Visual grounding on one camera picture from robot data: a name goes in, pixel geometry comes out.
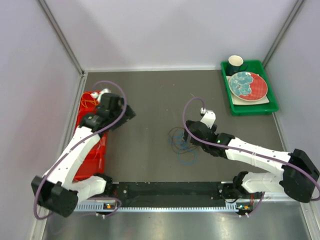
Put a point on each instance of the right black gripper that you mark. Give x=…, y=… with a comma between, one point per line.
x=213, y=128

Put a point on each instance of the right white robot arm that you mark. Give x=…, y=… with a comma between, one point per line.
x=291, y=173

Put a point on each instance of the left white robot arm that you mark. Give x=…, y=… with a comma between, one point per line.
x=56, y=190

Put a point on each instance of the red compartment bin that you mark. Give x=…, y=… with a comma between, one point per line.
x=95, y=160

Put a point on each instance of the green plastic tray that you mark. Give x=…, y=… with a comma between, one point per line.
x=239, y=107

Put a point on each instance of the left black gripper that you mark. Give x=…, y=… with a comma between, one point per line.
x=128, y=115

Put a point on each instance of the dark green mug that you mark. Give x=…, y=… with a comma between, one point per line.
x=235, y=64

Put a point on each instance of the red and blue plate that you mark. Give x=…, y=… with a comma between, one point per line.
x=248, y=86

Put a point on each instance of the white square plate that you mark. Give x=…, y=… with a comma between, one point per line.
x=240, y=102

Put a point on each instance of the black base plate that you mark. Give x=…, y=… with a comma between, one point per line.
x=172, y=194

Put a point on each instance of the white slotted cable duct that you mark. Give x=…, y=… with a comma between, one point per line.
x=109, y=207

